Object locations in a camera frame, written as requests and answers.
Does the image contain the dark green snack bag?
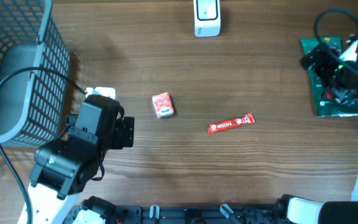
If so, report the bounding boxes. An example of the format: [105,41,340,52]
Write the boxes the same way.
[300,36,358,117]

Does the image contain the small red white candy pack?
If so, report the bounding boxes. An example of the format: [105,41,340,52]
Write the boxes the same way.
[152,92,174,119]

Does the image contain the red coffee stick sachet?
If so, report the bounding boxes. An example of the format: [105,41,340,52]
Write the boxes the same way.
[207,113,255,134]

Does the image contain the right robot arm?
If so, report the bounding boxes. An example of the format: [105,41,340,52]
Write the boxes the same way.
[277,36,358,223]

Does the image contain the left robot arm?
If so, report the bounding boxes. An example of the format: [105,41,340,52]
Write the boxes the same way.
[19,95,135,223]

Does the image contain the white barcode scanner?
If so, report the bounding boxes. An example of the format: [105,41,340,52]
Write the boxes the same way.
[193,0,221,37]

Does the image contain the grey plastic mesh basket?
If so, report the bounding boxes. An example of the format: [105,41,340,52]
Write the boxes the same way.
[0,1,71,147]

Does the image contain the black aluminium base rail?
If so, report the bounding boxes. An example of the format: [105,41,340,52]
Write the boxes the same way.
[63,203,291,224]

